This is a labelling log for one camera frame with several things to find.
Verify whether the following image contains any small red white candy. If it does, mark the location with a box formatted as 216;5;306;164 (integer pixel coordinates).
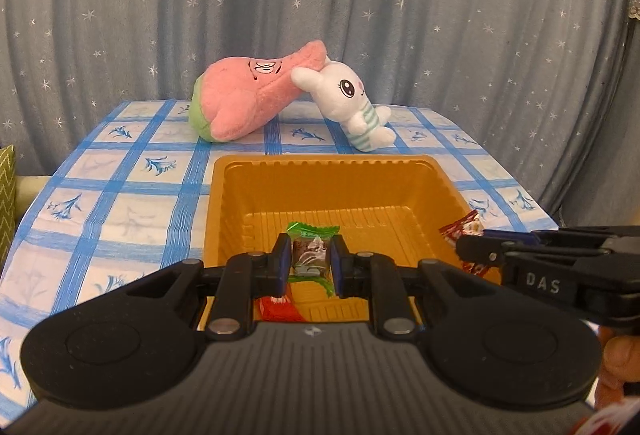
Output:
438;210;490;278

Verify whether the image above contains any large red snack packet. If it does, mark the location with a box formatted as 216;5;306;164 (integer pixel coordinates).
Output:
257;295;306;322

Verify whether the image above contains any green brown candy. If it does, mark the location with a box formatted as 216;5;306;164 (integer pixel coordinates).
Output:
286;221;340;297

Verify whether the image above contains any person's right hand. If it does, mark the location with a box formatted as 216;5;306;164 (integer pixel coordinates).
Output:
594;327;640;409

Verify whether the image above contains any blue checked tablecloth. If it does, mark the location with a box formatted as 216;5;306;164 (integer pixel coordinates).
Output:
1;100;556;427

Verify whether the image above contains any white rabbit plush toy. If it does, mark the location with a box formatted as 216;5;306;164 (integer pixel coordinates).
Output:
291;60;396;152

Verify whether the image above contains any pink green plush toy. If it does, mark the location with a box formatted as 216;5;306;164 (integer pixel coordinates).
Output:
188;40;326;143

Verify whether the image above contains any grey star curtain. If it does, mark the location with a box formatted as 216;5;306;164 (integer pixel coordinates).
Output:
1;0;639;225

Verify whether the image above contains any green patterned cushion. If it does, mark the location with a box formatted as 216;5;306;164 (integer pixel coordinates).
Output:
0;145;16;266

